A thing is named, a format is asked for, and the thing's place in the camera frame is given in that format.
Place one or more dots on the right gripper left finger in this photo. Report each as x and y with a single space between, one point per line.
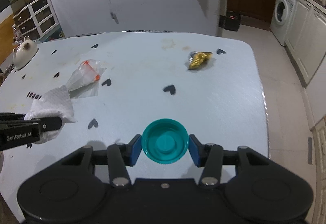
120 156

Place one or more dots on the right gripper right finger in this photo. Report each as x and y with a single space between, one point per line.
210 158

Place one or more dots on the teal plastic lid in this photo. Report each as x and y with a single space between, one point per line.
165 141

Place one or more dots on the white paper towel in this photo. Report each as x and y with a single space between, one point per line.
54 103

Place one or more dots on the clear plastic bag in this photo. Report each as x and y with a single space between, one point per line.
84 81

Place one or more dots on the gold foil wrapper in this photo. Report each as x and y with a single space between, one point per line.
198 59

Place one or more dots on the white cat-shaped teapot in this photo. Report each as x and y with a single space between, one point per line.
24 53

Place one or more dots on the white drawer cabinet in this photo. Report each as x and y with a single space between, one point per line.
38 21

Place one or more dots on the black box on floor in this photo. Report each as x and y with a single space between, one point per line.
232 21

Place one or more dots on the white kitchen cabinets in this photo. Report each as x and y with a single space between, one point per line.
305 39

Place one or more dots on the white washing machine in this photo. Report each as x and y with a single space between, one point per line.
281 19

